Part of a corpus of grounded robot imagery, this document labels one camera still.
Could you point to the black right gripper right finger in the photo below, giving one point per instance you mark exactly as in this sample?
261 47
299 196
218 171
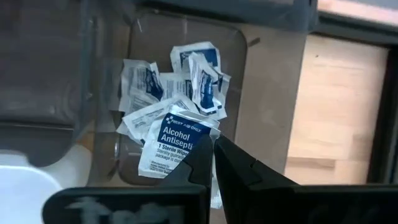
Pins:
280 205

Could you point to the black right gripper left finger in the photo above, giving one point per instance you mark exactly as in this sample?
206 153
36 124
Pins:
140 205

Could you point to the white plastic bin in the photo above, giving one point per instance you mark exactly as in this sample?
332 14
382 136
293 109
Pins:
31 193

